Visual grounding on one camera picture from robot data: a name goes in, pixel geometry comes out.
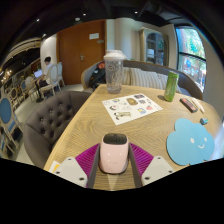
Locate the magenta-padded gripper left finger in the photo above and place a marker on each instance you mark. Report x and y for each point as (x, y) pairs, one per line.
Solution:
(70, 168)

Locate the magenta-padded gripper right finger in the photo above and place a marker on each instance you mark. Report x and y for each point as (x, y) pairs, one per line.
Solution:
(156, 168)

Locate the pink computer mouse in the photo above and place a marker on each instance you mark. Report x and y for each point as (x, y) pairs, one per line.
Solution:
(114, 156)

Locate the blue cloud-shaped mouse pad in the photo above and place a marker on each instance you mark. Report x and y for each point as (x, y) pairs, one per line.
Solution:
(190, 143)

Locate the grey tufted armchair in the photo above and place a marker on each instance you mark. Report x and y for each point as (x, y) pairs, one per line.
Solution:
(50, 123)

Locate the white sticker sheet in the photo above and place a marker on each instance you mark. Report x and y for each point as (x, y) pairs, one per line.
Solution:
(131, 108)

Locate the small blue packet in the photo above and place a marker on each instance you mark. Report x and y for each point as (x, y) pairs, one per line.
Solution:
(204, 121)

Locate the black and red box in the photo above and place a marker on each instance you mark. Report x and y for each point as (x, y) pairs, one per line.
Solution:
(188, 105)

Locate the white tube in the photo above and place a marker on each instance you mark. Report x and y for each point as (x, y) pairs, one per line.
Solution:
(198, 105)

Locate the green drink can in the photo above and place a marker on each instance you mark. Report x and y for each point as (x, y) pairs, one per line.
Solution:
(171, 86)

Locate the striped cushion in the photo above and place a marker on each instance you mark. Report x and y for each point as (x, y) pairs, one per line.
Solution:
(162, 83)
(145, 78)
(126, 76)

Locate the group of blue-backed chairs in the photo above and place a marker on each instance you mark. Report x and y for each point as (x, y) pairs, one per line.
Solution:
(6, 111)

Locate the white dining chair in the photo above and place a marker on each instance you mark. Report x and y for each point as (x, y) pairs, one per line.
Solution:
(52, 80)

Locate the brown curved bench sofa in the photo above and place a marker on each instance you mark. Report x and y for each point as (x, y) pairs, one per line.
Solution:
(188, 83)

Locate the black backpack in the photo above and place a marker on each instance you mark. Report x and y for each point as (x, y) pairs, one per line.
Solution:
(97, 76)

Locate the person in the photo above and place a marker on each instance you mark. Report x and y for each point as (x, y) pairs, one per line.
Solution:
(46, 71)

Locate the open laptop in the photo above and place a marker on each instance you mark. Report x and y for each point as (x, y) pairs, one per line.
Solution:
(38, 73)

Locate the clear plastic shaker bottle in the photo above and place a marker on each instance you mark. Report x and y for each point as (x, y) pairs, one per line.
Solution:
(114, 75)

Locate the brown wooden door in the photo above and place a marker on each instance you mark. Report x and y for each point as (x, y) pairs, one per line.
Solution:
(76, 56)

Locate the dark-framed window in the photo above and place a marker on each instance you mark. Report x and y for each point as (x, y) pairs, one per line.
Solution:
(191, 56)

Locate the arched glass cabinet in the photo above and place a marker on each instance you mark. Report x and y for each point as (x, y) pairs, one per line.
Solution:
(154, 46)

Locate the white door sign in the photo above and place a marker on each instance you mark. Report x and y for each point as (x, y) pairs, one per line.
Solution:
(94, 36)

